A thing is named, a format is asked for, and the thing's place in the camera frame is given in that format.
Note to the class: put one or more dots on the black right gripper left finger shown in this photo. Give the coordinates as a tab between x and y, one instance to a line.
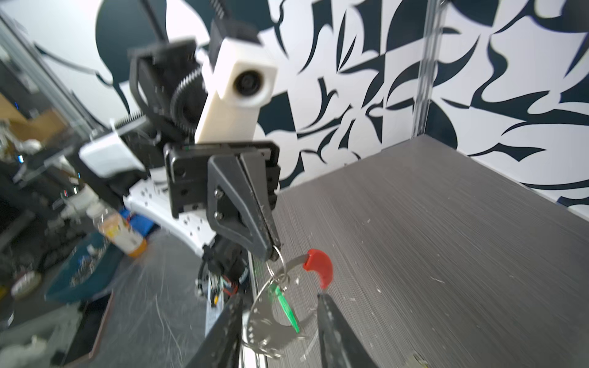
222	345

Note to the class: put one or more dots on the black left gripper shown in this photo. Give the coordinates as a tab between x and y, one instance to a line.
241	189

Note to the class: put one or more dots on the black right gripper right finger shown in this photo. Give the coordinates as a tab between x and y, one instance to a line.
339	345

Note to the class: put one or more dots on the green key tag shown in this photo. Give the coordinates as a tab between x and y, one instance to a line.
286	308

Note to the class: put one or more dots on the red handled wire keyring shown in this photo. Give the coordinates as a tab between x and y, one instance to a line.
272	322

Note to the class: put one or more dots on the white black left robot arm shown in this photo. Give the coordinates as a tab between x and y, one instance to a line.
126	167

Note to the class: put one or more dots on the plastic bottle orange cap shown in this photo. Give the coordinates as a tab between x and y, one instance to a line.
116	229

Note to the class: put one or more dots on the teal bowl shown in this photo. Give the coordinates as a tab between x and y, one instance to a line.
86	272

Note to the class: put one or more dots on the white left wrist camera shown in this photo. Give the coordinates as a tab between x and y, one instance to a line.
243	82

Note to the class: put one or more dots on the aluminium corner frame post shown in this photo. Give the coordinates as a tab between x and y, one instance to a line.
433	29

